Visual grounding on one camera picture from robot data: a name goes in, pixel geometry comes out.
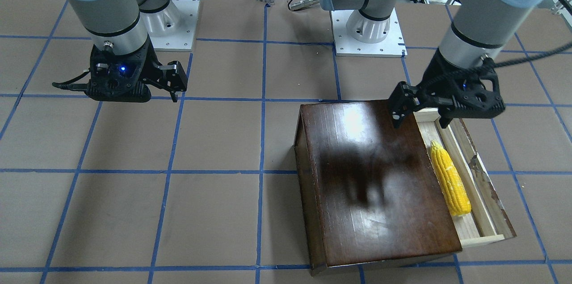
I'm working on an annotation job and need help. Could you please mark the dark wooden drawer cabinet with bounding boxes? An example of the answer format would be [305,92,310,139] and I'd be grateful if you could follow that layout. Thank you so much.
[294,100,462,276]

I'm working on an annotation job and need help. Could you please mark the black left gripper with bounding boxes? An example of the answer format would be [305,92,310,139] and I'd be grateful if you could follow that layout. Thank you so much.
[388,50,506,129]

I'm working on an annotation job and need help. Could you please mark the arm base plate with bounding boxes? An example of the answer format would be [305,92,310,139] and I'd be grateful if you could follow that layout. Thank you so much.
[330,9,408,58]
[141,0,201,52]

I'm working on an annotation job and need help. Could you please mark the yellow corn cob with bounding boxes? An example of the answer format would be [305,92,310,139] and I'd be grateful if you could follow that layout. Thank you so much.
[430,140,472,217]

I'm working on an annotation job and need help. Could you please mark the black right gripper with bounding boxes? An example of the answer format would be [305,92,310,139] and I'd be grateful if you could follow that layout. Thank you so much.
[84,38,188,103]

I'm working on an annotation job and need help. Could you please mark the light wooden drawer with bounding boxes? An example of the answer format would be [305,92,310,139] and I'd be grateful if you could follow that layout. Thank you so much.
[414,109,517,249]

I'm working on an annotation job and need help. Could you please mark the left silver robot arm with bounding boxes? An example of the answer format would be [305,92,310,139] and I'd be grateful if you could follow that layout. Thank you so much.
[319,0,571,128]

